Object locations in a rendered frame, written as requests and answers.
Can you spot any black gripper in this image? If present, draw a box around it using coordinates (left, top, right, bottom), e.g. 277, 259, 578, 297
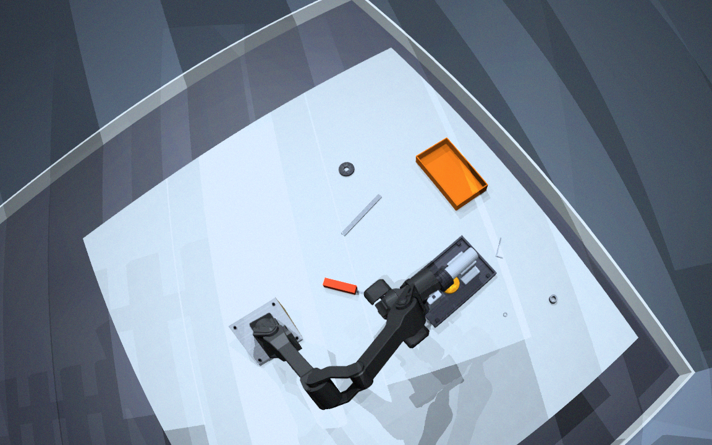
364, 279, 430, 348

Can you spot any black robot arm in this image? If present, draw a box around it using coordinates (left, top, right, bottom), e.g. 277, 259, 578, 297
249, 268, 441, 410

